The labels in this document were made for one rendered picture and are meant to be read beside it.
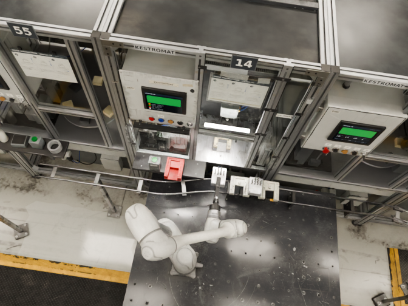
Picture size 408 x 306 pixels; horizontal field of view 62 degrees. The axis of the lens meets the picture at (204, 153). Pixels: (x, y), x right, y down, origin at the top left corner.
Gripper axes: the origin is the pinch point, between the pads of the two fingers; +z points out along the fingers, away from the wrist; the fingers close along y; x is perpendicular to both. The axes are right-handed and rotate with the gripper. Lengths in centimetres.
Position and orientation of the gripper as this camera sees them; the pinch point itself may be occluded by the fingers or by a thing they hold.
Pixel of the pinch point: (218, 183)
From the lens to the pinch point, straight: 237.3
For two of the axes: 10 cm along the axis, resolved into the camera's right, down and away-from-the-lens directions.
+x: -9.9, -1.5, 0.0
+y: 0.6, -4.4, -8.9
